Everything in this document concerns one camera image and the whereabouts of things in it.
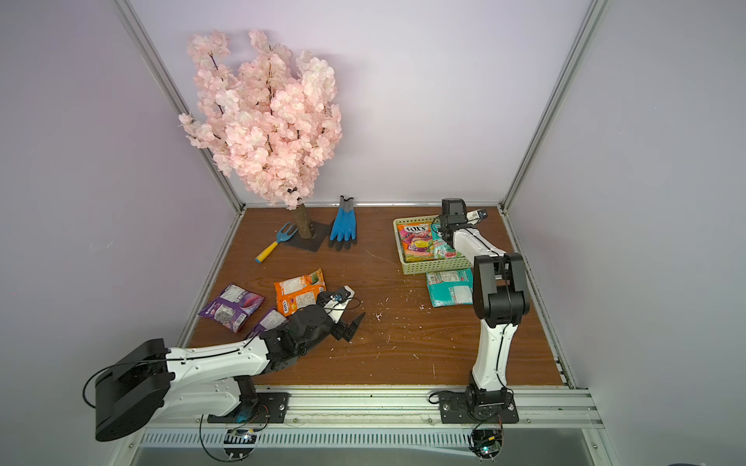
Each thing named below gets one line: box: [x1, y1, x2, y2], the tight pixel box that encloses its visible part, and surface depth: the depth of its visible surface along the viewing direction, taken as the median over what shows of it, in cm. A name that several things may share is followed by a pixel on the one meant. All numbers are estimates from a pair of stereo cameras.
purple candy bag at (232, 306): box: [198, 283, 266, 333], surface depth 92 cm
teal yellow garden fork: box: [254, 221, 299, 264], surface depth 111 cm
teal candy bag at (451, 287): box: [425, 267, 474, 308], surface depth 96 cm
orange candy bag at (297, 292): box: [273, 267, 327, 318], surface depth 96 cm
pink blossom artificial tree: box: [178, 29, 343, 239], surface depth 68 cm
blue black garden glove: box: [328, 195, 358, 252], surface depth 112 cm
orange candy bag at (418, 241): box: [397, 222, 435, 264], surface depth 103 cm
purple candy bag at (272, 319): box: [250, 309, 287, 337], surface depth 88 cm
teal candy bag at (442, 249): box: [431, 222, 458, 260], surface depth 102 cm
